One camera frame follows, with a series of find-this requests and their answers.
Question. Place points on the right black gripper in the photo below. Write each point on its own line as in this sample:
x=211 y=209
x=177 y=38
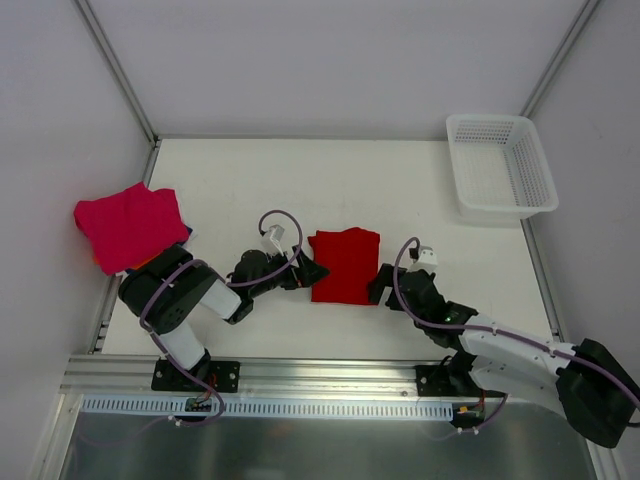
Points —
x=395 y=288

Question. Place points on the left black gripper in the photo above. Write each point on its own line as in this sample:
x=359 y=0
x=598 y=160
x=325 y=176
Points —
x=298 y=270

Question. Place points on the red t shirt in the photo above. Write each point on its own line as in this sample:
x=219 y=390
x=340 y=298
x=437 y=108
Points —
x=352 y=258

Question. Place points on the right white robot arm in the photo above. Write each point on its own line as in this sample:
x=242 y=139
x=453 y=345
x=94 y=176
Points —
x=584 y=383

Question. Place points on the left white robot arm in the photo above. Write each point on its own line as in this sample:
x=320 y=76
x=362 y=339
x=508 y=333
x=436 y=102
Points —
x=163 y=293

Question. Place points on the white plastic basket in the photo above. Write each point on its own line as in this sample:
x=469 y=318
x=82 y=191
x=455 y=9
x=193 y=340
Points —
x=500 y=169

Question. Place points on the folded pink t shirt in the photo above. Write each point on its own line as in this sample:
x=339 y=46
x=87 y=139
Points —
x=96 y=219

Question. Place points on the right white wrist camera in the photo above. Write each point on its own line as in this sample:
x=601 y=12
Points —
x=423 y=259

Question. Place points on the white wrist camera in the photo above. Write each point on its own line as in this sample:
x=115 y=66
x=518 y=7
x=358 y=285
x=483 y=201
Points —
x=423 y=259
x=271 y=240

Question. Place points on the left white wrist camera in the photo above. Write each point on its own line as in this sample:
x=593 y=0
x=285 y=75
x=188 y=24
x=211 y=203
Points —
x=271 y=240

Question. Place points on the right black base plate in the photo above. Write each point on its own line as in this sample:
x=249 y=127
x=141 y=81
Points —
x=443 y=381

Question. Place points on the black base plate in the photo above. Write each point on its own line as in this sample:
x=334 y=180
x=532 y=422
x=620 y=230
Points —
x=443 y=381
x=223 y=376

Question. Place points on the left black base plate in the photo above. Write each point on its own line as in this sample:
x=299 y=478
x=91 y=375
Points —
x=223 y=376

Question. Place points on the white slotted cable duct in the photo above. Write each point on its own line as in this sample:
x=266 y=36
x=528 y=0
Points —
x=269 y=408

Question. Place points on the aluminium mounting rail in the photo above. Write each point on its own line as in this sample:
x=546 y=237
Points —
x=258 y=378

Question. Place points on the right aluminium frame post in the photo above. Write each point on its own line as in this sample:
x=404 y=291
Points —
x=574 y=32

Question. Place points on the aluminium frame post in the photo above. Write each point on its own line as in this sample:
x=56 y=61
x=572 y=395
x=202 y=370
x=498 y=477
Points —
x=104 y=46
x=574 y=32

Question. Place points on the left aluminium frame post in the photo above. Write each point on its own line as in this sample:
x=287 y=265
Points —
x=104 y=46

